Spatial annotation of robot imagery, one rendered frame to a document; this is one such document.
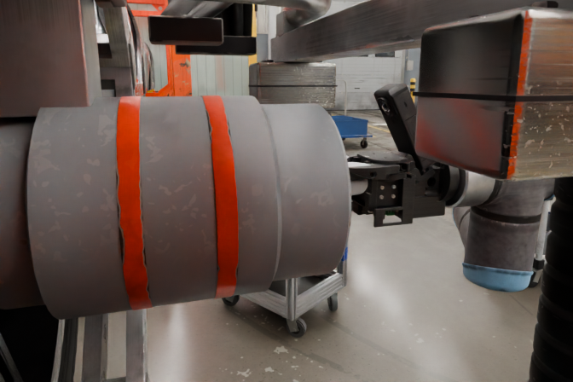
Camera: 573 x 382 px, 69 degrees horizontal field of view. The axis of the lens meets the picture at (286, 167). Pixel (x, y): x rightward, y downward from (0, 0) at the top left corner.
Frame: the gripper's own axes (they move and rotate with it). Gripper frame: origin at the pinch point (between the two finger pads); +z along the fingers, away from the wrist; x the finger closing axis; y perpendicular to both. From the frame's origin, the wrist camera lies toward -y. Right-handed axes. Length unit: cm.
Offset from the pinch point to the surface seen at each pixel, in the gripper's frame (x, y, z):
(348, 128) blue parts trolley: 479, 53, -226
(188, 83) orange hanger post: 344, -7, -6
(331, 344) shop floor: 78, 83, -38
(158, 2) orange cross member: 959, -180, 19
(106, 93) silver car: 251, -2, 52
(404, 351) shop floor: 67, 83, -61
